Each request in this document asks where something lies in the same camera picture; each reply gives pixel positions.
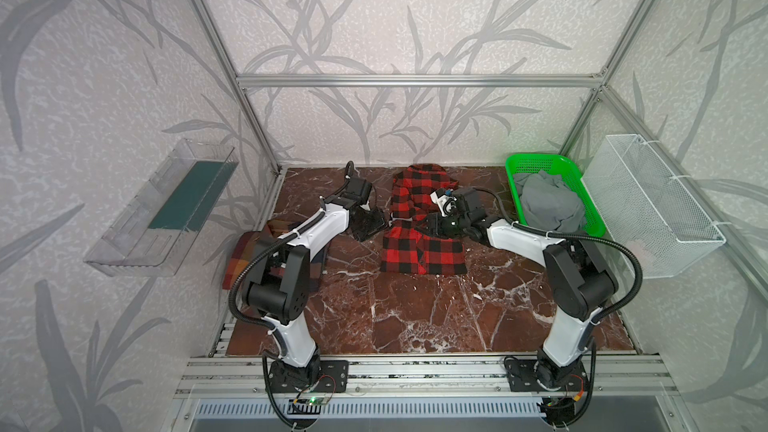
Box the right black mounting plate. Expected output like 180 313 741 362
502 356 589 393

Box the left black corrugated cable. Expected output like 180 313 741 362
226 160 356 427

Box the black mounting plate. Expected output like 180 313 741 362
267 359 350 393
502 356 589 393

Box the clear plastic wall tray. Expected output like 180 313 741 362
84 139 239 277

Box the black corrugated cable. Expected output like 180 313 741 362
479 187 644 427
226 160 356 427

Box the green plastic basket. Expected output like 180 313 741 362
505 153 606 237

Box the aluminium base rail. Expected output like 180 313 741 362
173 353 680 399

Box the folded multicolour plaid shirt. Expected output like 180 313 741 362
222 219 328 293

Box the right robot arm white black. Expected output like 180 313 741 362
426 187 618 390

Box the right black corrugated cable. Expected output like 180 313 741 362
479 187 644 427

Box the white wire mesh basket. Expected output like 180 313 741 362
583 134 726 279

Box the aluminium frame crossbar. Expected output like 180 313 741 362
236 74 602 89

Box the red black plaid shirt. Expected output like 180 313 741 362
380 164 467 276

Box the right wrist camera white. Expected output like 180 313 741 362
430 188 455 217

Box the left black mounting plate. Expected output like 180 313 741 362
267 359 350 393

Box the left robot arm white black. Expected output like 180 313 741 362
228 172 388 374

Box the grey shirt in basket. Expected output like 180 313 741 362
513 171 587 233

